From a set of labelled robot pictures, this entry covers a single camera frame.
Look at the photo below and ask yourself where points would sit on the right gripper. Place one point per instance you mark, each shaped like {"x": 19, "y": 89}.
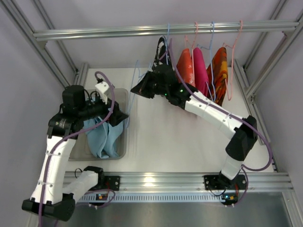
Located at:
{"x": 149, "y": 84}

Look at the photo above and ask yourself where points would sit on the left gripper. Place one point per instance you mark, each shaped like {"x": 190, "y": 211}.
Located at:
{"x": 113, "y": 111}

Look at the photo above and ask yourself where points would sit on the light blue wire hanger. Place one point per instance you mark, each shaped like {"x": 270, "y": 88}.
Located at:
{"x": 136, "y": 78}

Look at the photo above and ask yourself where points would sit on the light blue trousers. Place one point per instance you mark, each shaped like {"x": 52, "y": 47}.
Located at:
{"x": 102, "y": 140}

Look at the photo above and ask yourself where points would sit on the black white patterned garment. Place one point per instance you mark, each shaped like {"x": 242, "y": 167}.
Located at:
{"x": 162, "y": 60}

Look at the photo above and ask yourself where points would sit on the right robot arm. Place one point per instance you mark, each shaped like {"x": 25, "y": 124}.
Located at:
{"x": 240, "y": 131}

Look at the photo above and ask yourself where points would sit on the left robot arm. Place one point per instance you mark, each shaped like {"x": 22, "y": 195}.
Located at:
{"x": 95, "y": 114}

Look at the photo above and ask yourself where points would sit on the pink hanger middle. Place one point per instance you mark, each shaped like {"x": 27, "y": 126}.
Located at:
{"x": 187, "y": 42}

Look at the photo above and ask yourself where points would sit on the pink hanger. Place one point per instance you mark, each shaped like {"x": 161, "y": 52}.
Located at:
{"x": 229, "y": 86}
{"x": 187, "y": 42}

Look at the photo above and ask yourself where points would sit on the pink hanger rightmost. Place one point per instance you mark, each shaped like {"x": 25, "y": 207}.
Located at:
{"x": 229, "y": 86}

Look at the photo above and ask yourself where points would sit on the orange red patterned garment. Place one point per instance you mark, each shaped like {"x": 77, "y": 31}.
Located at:
{"x": 185, "y": 67}

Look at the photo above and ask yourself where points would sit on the clear plastic bin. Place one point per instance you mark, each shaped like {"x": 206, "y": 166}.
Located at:
{"x": 81, "y": 151}

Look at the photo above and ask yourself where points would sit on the magenta garment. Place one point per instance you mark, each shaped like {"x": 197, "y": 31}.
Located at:
{"x": 201, "y": 77}

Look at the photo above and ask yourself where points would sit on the orange yellow patterned garment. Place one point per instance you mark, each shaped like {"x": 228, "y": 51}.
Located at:
{"x": 217, "y": 73}

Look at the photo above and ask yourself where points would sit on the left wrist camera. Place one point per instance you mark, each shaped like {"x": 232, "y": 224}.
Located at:
{"x": 102, "y": 88}

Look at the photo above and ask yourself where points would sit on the slotted cable duct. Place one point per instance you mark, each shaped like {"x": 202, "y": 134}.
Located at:
{"x": 157, "y": 197}

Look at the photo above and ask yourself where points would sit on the left aluminium frame post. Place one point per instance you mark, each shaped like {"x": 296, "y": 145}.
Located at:
{"x": 23, "y": 24}

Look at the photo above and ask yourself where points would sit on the aluminium frame post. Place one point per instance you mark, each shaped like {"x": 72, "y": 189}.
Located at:
{"x": 271, "y": 83}
{"x": 23, "y": 24}

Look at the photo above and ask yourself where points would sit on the right aluminium frame post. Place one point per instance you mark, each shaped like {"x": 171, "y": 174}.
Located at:
{"x": 271, "y": 83}

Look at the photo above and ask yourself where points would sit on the aluminium hanging rail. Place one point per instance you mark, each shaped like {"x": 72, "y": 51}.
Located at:
{"x": 184, "y": 29}

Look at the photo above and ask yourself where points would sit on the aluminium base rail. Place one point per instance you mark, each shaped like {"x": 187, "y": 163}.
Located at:
{"x": 196, "y": 182}

